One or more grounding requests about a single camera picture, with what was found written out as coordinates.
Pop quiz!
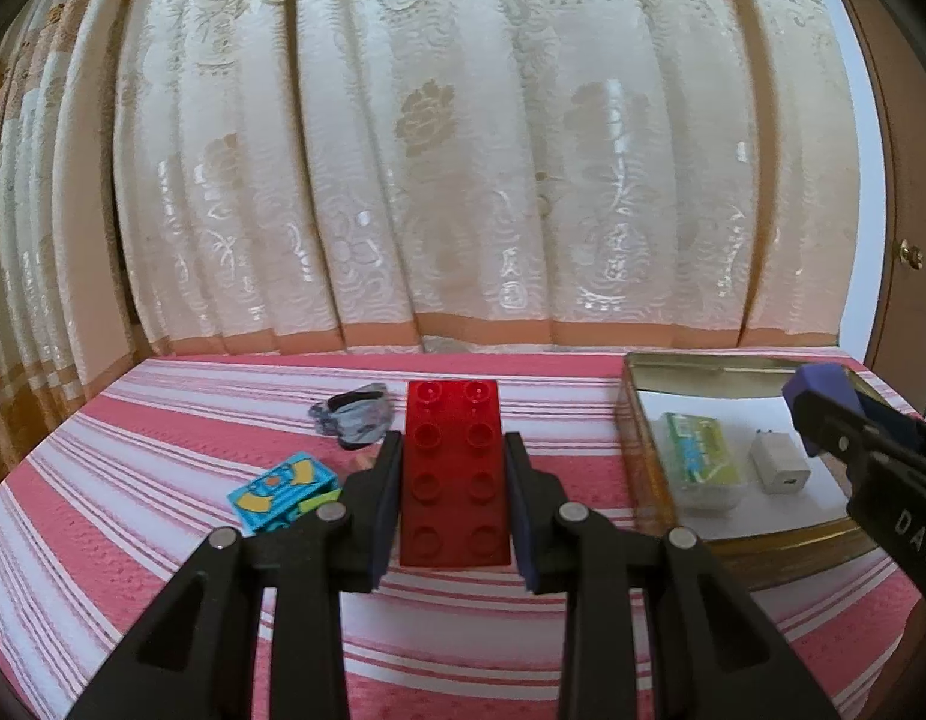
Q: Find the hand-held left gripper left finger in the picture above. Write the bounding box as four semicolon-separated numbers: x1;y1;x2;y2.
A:
65;431;404;720

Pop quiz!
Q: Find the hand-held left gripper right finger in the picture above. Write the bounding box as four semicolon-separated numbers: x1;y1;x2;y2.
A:
504;431;843;720

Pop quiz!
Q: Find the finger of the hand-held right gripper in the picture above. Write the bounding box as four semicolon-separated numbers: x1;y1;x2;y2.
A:
781;362;925;466

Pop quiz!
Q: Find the red toy brick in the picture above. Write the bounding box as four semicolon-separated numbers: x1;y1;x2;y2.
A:
398;379;513;567

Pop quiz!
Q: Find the white charger plug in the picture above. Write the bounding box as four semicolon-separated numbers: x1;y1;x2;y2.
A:
748;427;813;496

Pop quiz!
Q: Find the blue printed toy block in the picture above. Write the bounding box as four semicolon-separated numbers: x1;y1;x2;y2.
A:
226;451;344;537

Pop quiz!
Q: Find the green printed small box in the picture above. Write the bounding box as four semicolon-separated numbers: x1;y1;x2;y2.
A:
658;411;749;515

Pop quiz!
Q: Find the golden tin box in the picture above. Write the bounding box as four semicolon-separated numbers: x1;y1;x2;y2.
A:
624;351;926;592

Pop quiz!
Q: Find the white paper liner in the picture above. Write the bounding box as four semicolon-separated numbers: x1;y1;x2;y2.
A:
635;386;884;541

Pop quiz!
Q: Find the pink striped blanket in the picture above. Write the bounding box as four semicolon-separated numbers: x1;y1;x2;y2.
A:
0;349;926;720

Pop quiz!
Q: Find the brown wooden door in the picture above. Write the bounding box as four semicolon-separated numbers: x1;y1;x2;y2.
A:
815;0;926;421

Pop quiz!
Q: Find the cream floral curtain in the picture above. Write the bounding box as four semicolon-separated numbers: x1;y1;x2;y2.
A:
0;0;863;466

